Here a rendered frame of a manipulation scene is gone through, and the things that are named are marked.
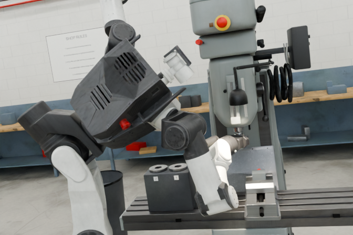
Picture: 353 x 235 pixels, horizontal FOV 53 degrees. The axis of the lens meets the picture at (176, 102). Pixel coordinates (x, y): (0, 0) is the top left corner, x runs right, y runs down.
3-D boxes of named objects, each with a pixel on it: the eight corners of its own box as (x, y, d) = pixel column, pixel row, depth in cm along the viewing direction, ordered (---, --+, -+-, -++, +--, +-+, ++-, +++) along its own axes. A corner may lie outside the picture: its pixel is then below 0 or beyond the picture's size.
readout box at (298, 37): (313, 67, 171) (310, 24, 169) (294, 70, 173) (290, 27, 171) (307, 66, 191) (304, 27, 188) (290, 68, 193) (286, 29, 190)
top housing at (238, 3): (258, 25, 134) (253, -18, 132) (190, 35, 140) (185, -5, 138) (256, 31, 179) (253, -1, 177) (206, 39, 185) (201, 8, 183)
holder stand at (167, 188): (193, 210, 165) (187, 169, 162) (148, 212, 170) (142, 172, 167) (197, 200, 176) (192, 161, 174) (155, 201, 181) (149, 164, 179)
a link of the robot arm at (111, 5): (103, -4, 155) (110, 38, 146) (91, -24, 143) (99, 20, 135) (127, -12, 154) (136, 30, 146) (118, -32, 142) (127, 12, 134)
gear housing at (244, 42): (258, 52, 144) (255, 27, 143) (199, 60, 150) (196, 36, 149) (257, 51, 177) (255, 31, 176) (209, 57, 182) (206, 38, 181)
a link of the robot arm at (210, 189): (237, 216, 115) (211, 152, 114) (200, 225, 119) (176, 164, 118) (240, 202, 126) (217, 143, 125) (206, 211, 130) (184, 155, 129)
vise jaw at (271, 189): (274, 192, 156) (273, 183, 155) (246, 193, 158) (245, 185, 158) (273, 187, 161) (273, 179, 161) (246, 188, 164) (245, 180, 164)
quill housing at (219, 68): (261, 126, 152) (253, 52, 148) (214, 130, 157) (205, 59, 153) (260, 118, 170) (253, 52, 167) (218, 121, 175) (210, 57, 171)
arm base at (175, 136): (180, 161, 113) (192, 132, 109) (148, 142, 118) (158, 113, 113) (200, 147, 126) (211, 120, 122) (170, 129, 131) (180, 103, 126)
